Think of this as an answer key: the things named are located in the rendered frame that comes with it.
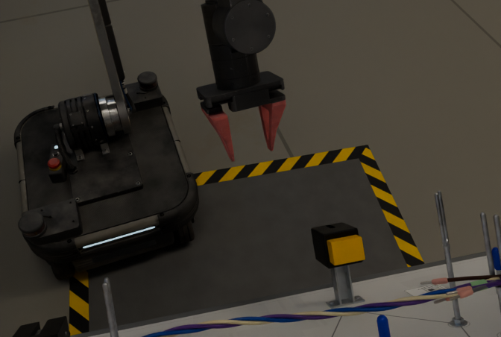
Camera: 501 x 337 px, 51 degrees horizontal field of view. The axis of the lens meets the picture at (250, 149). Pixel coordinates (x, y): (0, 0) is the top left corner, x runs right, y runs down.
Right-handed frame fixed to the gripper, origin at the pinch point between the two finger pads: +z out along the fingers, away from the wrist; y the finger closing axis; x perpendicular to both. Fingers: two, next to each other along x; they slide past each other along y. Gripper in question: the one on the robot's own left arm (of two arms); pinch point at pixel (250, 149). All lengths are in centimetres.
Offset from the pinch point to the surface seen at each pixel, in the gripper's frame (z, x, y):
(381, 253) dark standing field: 78, 74, 56
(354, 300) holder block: 19.1, -12.3, 7.1
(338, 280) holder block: 17.4, -9.7, 6.2
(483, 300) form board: 17.5, -21.4, 19.3
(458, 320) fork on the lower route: 14.8, -25.6, 12.7
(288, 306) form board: 20.4, -7.8, -0.5
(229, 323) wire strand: 1.5, -30.5, -11.4
